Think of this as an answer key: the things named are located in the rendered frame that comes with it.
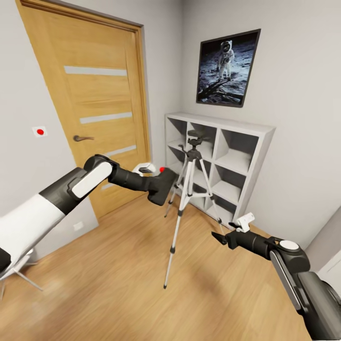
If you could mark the door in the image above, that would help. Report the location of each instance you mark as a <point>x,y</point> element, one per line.
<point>94,70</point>

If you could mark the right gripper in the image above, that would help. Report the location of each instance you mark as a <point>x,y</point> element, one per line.
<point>235,238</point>

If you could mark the camera tripod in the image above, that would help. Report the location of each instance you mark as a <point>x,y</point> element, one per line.
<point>187,189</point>

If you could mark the digital camera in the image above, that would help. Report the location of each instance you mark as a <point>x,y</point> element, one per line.
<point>163,182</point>

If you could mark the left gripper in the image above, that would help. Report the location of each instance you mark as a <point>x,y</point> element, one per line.
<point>138,183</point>

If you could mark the painting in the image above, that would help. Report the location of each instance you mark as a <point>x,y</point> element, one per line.
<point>225,66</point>

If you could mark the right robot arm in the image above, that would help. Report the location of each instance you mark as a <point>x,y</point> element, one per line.
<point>314,299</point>

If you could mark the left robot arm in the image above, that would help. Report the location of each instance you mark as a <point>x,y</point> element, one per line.
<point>25,226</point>

